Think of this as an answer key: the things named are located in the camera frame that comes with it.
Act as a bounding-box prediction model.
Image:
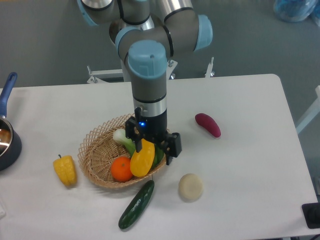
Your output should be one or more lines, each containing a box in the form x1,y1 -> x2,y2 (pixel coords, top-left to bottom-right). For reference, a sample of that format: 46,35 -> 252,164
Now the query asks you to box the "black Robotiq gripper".
125,109 -> 182,166

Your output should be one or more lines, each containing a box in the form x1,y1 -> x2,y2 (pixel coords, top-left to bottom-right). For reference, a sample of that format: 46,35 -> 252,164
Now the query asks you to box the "yellow mango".
130,139 -> 155,178

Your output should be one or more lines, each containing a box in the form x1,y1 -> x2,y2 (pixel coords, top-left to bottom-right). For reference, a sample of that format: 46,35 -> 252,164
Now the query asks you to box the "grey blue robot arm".
77,0 -> 213,164

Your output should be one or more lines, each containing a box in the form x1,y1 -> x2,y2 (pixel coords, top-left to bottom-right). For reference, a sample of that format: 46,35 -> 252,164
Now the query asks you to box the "woven wicker basket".
78,113 -> 167,189

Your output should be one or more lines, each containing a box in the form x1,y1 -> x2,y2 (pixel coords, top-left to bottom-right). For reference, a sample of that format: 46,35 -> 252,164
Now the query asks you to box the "green bok choy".
113,128 -> 164,169

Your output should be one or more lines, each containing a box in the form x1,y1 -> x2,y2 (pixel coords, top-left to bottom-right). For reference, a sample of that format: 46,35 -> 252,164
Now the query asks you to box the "orange fruit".
110,156 -> 133,182

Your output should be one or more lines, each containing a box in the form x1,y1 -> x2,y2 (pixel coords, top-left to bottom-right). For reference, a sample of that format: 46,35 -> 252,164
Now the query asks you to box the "purple sweet potato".
194,113 -> 222,138

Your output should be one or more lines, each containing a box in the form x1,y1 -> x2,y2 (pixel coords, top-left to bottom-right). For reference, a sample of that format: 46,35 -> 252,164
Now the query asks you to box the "green cucumber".
118,179 -> 155,230

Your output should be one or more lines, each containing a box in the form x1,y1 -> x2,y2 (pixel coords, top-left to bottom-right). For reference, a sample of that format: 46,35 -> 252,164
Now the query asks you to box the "yellow bell pepper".
53,154 -> 78,187

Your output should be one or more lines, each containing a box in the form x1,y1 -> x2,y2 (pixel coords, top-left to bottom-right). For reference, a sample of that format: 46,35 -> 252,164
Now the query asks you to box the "dark blue saucepan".
0,72 -> 22,171

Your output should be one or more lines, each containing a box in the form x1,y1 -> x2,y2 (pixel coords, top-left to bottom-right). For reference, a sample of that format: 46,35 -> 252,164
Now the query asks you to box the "white furniture leg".
295,85 -> 320,134

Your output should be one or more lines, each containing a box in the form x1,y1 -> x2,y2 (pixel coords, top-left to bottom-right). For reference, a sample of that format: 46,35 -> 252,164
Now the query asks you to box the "black device at edge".
301,202 -> 320,229

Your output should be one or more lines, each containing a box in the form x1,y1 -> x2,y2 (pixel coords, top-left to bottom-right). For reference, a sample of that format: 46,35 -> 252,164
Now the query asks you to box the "blue plastic bag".
273,0 -> 320,23

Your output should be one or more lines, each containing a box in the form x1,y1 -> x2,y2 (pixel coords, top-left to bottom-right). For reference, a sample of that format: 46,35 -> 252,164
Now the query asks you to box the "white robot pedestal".
120,60 -> 131,83

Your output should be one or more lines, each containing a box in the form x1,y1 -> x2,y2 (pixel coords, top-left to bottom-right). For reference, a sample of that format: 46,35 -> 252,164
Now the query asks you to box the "white metal base frame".
86,57 -> 215,84

